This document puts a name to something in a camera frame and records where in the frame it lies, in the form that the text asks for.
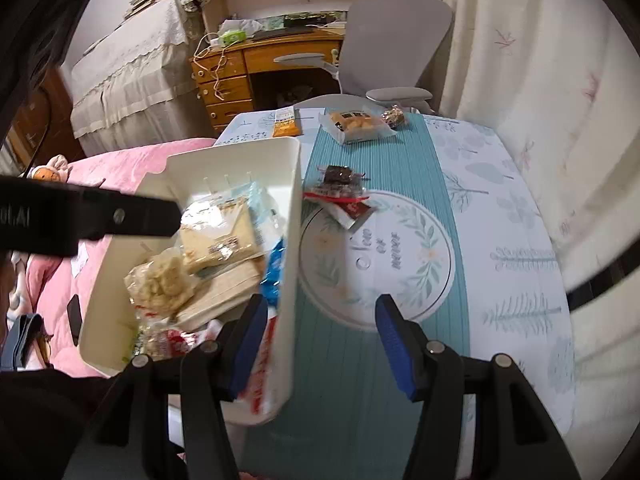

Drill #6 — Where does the pink blanket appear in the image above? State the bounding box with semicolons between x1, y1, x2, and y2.
20;137;216;376

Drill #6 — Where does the orange snack bar packet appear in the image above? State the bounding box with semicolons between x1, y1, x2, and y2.
272;108;304;139

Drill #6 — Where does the tree print tablecloth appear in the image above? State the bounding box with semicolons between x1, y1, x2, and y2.
215;107;576;480

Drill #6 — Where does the bright blue snack packet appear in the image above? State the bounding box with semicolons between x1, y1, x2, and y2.
260;240;288;308

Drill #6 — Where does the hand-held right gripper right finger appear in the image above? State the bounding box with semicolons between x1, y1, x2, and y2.
375;294;581;480

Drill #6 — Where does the red and white snack packet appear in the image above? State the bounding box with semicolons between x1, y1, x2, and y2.
304;185;375;231

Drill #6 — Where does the lace furniture cover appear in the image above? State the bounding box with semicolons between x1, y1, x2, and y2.
70;0;203;156

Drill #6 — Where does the white plastic bin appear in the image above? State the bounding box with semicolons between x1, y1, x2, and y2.
77;136;303;426

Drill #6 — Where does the teal striped table mat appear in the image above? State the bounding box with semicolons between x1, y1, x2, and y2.
240;110;471;480

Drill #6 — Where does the orange cracker tray packet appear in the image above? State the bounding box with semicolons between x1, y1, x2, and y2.
320;108;398;146

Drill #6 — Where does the person's dark clothing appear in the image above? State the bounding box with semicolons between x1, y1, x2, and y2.
0;367;131;480

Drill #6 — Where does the orange plush toy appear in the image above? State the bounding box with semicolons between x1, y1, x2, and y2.
27;154;71;183

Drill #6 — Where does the black phone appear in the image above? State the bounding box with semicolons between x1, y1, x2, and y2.
66;294;83;346

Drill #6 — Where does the red label snack packet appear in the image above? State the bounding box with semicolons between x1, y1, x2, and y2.
132;317;226;361

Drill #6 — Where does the clear bag of crumbly pastry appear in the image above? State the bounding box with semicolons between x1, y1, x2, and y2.
124;249;201;318

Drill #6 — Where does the white packet with text label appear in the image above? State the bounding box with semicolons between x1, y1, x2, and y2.
175;260;266;331

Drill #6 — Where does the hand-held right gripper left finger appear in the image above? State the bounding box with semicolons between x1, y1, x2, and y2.
60;294;271;480

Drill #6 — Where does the dark wooden cabinet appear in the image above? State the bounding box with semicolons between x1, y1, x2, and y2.
7;67;86;171

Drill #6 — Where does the floral cream curtain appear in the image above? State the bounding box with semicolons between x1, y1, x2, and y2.
430;0;640;301

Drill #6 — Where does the beige biscuit packet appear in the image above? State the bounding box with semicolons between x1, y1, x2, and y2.
177;200;266;273

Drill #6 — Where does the wooden desk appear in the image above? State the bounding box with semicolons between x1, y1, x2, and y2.
190;0;381;133

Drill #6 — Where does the grey office chair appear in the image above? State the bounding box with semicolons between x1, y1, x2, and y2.
274;0;453;116

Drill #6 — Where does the clear nut candy packet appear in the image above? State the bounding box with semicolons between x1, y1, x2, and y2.
381;105;408;128
317;164;371;188

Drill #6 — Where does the blue striped clear packet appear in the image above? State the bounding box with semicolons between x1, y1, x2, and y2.
247;182;286;246

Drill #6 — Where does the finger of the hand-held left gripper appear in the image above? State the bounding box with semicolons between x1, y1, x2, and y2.
35;180;182;256

